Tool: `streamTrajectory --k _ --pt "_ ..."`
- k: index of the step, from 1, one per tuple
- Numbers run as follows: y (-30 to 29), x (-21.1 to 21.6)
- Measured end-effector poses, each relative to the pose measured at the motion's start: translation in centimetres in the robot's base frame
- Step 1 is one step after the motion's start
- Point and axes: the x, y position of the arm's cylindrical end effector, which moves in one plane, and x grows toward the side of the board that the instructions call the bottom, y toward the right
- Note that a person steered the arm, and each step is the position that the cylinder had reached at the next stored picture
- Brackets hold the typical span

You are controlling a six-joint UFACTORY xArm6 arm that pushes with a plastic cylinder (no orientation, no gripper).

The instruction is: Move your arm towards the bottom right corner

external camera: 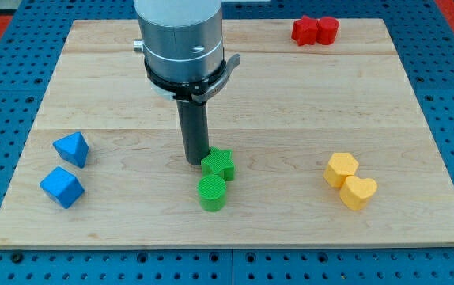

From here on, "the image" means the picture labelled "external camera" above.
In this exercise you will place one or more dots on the blue triangular block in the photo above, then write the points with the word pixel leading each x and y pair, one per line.
pixel 73 149

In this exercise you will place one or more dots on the blue cube block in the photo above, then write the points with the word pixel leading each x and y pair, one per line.
pixel 62 187

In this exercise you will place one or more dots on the green cylinder block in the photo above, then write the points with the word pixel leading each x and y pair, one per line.
pixel 212 193

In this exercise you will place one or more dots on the red cylinder block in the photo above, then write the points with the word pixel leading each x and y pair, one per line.
pixel 327 30

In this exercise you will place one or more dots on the yellow hexagon block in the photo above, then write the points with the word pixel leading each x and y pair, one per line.
pixel 339 167

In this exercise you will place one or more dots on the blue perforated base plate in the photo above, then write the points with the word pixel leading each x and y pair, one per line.
pixel 32 34

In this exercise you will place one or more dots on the wooden board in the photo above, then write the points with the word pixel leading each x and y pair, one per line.
pixel 285 110

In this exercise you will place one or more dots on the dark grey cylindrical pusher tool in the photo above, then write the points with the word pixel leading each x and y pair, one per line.
pixel 194 129

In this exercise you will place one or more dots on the green star block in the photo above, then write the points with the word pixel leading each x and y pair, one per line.
pixel 219 162

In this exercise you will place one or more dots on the red star block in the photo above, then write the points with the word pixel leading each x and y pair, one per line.
pixel 305 30

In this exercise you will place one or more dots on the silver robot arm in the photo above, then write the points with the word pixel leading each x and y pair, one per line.
pixel 182 43

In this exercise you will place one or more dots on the yellow heart block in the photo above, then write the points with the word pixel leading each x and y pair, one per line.
pixel 356 192

